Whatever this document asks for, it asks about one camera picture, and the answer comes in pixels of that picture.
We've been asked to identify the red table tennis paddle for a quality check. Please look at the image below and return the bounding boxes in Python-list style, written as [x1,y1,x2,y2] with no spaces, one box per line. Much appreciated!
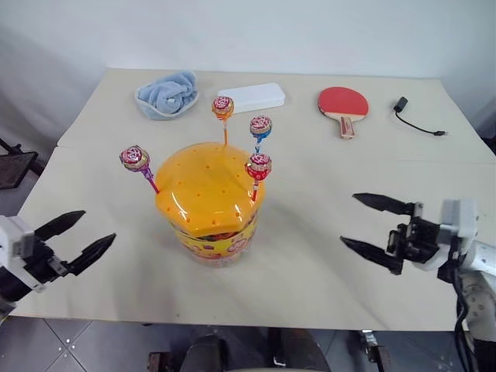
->
[317,86,370,141]

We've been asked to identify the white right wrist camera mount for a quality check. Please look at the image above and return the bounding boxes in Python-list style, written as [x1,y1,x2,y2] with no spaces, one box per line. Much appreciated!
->
[413,198,479,273]

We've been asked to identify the yellow lollipop jar with lid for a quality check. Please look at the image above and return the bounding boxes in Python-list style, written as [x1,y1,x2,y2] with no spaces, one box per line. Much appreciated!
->
[154,140,267,270]

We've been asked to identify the dark rounded shape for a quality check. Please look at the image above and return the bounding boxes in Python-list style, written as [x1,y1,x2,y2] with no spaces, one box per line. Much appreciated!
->
[184,333,222,372]
[269,328,331,372]

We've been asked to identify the black metal stand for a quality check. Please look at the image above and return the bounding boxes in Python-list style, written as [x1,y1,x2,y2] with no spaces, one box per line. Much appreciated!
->
[0,138,40,191]

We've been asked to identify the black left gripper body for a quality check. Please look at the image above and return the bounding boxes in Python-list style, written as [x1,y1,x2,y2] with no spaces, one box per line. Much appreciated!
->
[22,239,72,286]

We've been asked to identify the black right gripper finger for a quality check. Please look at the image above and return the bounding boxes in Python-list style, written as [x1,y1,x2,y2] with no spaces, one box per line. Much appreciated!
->
[339,236,402,274]
[351,192,415,217]

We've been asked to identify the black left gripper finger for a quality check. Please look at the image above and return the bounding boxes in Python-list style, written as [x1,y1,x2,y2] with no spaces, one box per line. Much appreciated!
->
[64,232,117,277]
[33,210,87,242]

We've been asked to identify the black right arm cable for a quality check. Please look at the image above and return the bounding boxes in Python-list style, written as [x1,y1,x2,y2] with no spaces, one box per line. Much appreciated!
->
[451,267,474,372]

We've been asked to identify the dark table leg bracket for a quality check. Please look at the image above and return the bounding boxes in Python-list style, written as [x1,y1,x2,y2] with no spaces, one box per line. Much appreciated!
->
[147,350,171,372]

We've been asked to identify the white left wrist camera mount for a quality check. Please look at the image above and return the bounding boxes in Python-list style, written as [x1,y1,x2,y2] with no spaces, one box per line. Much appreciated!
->
[0,215,49,294]

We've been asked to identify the metal table leg bracket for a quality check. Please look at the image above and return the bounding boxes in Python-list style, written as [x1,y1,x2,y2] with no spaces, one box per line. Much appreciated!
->
[358,329,394,372]

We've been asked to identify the red stick lollipop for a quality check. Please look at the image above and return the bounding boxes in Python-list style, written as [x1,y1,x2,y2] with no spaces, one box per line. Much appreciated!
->
[244,152,272,202]

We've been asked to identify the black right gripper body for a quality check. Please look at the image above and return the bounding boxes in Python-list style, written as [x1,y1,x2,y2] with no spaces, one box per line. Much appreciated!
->
[385,201,443,276]

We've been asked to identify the black adapter with cable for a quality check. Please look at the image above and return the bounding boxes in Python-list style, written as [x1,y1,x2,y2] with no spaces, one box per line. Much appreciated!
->
[392,96,450,137]

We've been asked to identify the purple stick lollipop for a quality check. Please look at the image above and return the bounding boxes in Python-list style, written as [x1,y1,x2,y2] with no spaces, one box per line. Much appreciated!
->
[119,144,160,194]

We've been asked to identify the orange stick lollipop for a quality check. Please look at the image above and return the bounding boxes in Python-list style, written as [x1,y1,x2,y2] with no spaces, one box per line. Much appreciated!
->
[211,95,236,146]

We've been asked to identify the white rectangular box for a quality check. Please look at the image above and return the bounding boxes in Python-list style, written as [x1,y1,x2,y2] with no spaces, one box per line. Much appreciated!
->
[217,81,287,115]

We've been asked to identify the light blue towel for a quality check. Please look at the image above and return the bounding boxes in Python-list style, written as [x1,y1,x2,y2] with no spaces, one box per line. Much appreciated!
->
[134,70,200,121]

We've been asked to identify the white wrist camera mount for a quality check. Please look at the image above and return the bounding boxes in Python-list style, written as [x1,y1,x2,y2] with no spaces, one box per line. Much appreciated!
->
[413,198,479,273]
[0,215,49,294]

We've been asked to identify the blue stick lollipop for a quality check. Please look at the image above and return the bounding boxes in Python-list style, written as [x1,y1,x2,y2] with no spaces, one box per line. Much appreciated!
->
[249,115,273,155]

